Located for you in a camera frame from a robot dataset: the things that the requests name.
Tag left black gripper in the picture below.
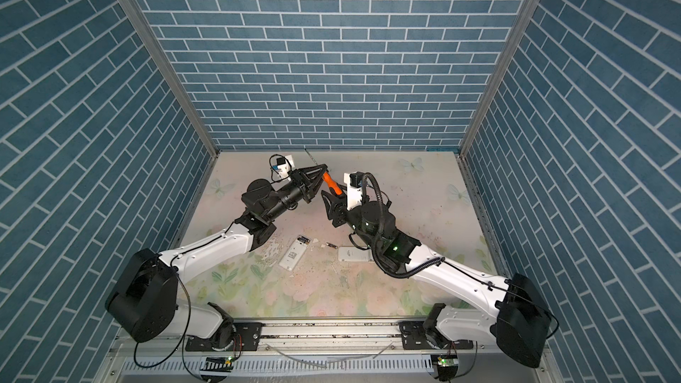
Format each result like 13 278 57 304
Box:
262 165 326 224

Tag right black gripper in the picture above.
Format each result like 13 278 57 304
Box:
323 183 383 253

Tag white perforated cable duct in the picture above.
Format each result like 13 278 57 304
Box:
122 355 434 378

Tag orange handled screwdriver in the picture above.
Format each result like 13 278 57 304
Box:
303 148 343 196

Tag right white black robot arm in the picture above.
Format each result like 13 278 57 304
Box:
322 191 554 368

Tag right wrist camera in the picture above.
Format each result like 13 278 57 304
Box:
343 171 369 211

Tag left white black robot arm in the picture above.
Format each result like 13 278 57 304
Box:
105 165 327 350

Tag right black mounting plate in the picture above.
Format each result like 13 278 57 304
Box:
397 320 475 350

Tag black mounting plate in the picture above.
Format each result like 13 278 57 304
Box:
184 322 264 353
397 320 475 350

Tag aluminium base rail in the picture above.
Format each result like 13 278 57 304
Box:
95 318 562 382

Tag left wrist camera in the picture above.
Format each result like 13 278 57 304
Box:
269 154 294 183

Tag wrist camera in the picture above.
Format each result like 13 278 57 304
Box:
269 154 294 183
343 171 369 211

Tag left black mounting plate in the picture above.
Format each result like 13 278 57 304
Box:
184 322 264 353

